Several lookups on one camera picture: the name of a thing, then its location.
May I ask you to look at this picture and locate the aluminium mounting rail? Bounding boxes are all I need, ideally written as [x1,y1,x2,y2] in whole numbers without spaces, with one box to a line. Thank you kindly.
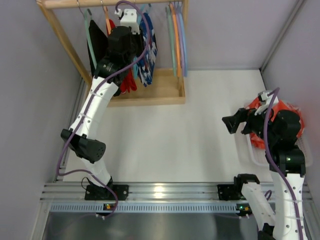
[41,181,313,201]

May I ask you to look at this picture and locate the orange white patterned garment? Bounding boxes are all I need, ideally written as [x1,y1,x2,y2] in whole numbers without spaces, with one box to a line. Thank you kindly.
[245,97,305,150]

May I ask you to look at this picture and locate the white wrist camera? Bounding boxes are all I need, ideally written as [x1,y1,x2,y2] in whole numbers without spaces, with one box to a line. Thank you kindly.
[114,8,140,35]
[254,90,279,116]

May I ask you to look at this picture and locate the grey slotted cable duct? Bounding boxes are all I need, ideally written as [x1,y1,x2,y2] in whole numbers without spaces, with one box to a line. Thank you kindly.
[50,202,242,214]

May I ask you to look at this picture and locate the empty orange hanger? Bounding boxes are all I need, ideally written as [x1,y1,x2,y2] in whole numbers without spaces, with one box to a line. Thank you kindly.
[169,3,182,77]

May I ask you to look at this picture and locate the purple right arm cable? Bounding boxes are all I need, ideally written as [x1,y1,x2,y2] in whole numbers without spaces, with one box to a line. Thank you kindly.
[263,87,306,240]

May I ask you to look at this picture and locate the orange hanger with red trousers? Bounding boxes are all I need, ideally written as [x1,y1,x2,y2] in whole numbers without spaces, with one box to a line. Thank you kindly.
[103,6,112,35]

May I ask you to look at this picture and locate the blue white patterned trousers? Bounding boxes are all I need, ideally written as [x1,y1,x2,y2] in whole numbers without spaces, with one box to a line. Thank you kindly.
[137,12,158,87]

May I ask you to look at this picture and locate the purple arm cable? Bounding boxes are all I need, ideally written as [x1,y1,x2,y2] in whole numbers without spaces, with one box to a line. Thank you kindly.
[54,0,151,218]
[263,87,306,240]

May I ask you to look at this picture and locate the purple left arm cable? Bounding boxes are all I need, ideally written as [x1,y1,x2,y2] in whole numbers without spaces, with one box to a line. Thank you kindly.
[54,0,151,218]

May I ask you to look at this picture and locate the wooden clothes rack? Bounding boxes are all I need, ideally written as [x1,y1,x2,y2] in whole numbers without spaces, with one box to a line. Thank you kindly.
[36,0,186,107]

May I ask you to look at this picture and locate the green hanger with black trousers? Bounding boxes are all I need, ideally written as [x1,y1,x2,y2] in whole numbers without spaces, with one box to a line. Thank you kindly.
[84,8,99,76]

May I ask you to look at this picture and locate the black trousers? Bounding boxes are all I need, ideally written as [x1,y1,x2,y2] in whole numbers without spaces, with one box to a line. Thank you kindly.
[87,20,122,92]

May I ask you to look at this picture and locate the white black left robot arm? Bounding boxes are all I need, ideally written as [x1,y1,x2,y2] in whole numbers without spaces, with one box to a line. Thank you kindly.
[60,26,145,200]

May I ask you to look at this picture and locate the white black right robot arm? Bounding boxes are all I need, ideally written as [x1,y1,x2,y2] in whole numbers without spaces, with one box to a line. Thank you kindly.
[233,109,307,240]

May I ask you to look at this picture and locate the red trousers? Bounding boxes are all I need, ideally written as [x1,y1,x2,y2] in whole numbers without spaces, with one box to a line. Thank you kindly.
[110,19,137,94]

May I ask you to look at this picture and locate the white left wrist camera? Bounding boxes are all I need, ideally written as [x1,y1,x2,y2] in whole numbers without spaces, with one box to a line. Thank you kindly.
[114,8,140,35]

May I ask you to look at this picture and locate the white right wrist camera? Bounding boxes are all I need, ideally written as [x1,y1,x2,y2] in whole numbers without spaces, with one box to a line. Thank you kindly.
[254,90,279,116]

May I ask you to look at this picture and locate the white plastic basket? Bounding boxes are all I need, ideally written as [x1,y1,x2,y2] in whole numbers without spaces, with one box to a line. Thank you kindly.
[246,127,313,167]

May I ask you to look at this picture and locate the empty green hanger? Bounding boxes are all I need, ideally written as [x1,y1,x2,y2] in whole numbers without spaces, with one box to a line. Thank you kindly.
[165,5,177,77]

